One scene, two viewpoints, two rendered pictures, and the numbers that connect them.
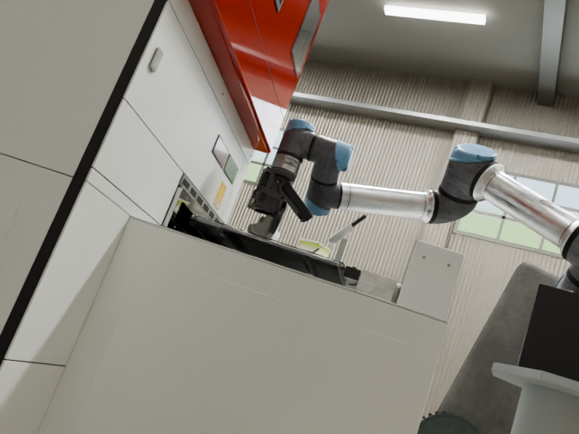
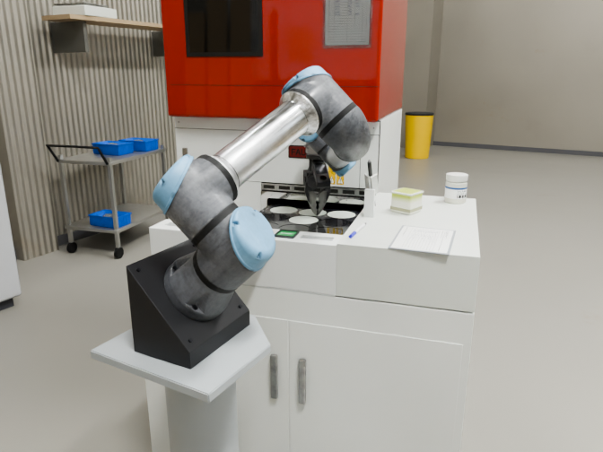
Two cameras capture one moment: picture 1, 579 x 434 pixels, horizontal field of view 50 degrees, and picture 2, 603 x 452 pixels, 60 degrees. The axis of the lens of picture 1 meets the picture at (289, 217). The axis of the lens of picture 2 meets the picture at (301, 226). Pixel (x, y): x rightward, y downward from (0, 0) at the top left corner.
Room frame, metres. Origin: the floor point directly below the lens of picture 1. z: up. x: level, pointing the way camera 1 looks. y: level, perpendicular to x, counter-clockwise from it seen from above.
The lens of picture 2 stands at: (1.69, -1.71, 1.39)
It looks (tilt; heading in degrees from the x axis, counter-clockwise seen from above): 16 degrees down; 95
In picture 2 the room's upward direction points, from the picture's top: straight up
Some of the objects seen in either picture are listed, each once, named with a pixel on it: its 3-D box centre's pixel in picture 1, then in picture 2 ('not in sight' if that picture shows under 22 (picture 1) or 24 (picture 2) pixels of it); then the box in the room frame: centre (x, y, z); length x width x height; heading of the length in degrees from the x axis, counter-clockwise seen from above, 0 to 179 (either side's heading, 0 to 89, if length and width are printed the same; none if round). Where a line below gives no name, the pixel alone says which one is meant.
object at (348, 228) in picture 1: (338, 244); (371, 194); (1.76, -0.16, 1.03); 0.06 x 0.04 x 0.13; 78
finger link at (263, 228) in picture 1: (261, 231); (311, 201); (1.57, 0.05, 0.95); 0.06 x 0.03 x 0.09; 108
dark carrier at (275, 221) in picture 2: (275, 257); (303, 221); (1.55, 0.00, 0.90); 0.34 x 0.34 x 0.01; 78
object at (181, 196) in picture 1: (197, 231); (315, 206); (1.57, 0.21, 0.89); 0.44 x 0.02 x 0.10; 168
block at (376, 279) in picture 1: (378, 281); not in sight; (1.36, -0.23, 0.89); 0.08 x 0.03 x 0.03; 78
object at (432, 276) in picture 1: (418, 302); (244, 254); (1.41, -0.34, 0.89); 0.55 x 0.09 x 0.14; 168
